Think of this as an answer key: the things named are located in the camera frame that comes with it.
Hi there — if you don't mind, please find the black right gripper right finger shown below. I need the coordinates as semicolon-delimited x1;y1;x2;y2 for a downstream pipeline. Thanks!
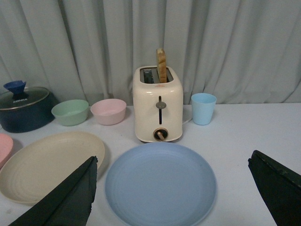
248;150;301;226

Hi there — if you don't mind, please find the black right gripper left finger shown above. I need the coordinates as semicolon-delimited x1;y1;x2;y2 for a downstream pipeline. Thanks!
11;156;97;226

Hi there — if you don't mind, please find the pink plate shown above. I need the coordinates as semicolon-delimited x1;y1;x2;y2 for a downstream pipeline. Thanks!
0;133;14;168

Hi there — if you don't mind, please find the cream plate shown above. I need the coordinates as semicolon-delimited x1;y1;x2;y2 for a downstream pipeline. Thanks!
0;131;105;205

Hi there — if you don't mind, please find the green bowl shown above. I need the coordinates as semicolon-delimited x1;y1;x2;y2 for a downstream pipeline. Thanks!
51;99;89;126

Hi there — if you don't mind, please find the blue plate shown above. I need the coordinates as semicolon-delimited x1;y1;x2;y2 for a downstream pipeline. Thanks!
105;143;217;226

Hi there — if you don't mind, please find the dark blue saucepan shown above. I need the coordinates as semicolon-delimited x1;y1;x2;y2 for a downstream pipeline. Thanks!
0;93;59;133

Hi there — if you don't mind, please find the pink bowl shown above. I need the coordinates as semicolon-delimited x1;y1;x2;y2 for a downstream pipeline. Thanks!
90;98;127;125

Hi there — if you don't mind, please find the light blue cup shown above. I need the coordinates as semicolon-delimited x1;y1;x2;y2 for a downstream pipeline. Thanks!
191;93;217;125

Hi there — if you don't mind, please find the glass lid with blue knob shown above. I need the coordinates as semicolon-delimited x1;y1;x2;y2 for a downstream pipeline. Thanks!
0;81;50;111

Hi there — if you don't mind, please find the cream toaster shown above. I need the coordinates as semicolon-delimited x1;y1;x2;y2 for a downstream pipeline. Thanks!
133;66;183;142

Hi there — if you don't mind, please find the grey curtain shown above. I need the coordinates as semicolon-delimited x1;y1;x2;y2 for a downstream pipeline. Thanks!
0;0;301;105

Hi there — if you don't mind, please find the bread slice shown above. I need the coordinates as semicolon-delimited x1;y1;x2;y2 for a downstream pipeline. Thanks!
156;48;167;83

